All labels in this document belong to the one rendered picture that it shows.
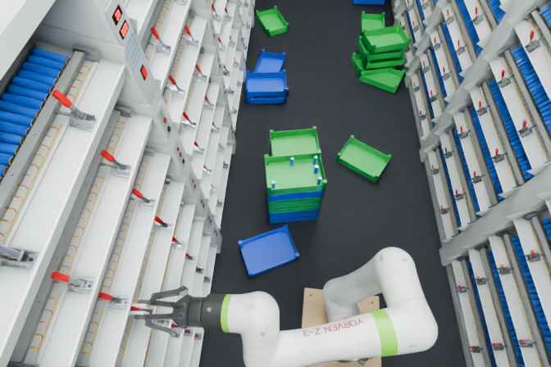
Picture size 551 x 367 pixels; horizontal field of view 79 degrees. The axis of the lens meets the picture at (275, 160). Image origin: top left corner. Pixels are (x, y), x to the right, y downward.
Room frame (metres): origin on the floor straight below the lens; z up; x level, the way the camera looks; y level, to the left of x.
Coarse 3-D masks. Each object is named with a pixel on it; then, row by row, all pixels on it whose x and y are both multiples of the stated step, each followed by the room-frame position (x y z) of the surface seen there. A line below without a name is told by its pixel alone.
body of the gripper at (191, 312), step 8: (184, 296) 0.18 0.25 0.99; (184, 304) 0.16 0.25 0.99; (192, 304) 0.15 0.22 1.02; (200, 304) 0.15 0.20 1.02; (176, 312) 0.14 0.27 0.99; (184, 312) 0.14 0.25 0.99; (192, 312) 0.13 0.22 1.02; (200, 312) 0.13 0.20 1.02; (176, 320) 0.12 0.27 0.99; (184, 320) 0.12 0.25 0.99; (192, 320) 0.12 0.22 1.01; (200, 320) 0.12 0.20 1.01
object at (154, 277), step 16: (176, 176) 0.60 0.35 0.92; (176, 192) 0.56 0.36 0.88; (160, 208) 0.49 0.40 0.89; (176, 208) 0.49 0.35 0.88; (160, 240) 0.38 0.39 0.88; (144, 256) 0.32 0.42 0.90; (160, 256) 0.32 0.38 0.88; (144, 272) 0.27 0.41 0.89; (160, 272) 0.27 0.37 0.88; (144, 288) 0.22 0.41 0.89; (160, 288) 0.22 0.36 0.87; (128, 320) 0.13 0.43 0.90; (144, 320) 0.13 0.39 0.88; (128, 336) 0.09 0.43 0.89; (144, 336) 0.09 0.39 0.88; (128, 352) 0.05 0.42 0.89; (144, 352) 0.05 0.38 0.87
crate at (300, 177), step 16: (272, 160) 0.97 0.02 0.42; (288, 160) 0.98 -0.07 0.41; (304, 160) 0.98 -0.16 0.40; (320, 160) 0.96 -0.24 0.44; (272, 176) 0.88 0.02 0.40; (288, 176) 0.88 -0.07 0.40; (304, 176) 0.88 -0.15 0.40; (320, 176) 0.88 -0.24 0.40; (272, 192) 0.78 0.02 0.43; (288, 192) 0.78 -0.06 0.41
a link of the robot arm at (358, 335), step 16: (352, 320) 0.12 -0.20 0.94; (368, 320) 0.12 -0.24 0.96; (288, 336) 0.08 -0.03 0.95; (304, 336) 0.08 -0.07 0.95; (320, 336) 0.08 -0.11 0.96; (336, 336) 0.08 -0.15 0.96; (352, 336) 0.08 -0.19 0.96; (368, 336) 0.08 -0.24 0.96; (256, 352) 0.04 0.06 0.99; (272, 352) 0.04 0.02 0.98; (288, 352) 0.04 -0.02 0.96; (304, 352) 0.04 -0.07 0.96; (320, 352) 0.04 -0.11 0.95; (336, 352) 0.04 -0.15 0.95; (352, 352) 0.04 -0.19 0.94; (368, 352) 0.04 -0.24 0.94
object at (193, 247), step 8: (192, 224) 0.57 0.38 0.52; (200, 224) 0.58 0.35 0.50; (192, 232) 0.54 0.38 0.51; (200, 232) 0.55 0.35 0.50; (192, 240) 0.50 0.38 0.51; (200, 240) 0.51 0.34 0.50; (192, 248) 0.47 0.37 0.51; (192, 256) 0.43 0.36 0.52; (184, 264) 0.40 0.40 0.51; (192, 264) 0.40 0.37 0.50; (184, 272) 0.36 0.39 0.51; (192, 272) 0.37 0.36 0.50; (184, 280) 0.33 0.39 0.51; (192, 280) 0.33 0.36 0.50; (168, 344) 0.10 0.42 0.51; (176, 344) 0.10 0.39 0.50; (168, 352) 0.07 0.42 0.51; (176, 352) 0.07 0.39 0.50; (168, 360) 0.04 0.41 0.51; (176, 360) 0.04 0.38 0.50
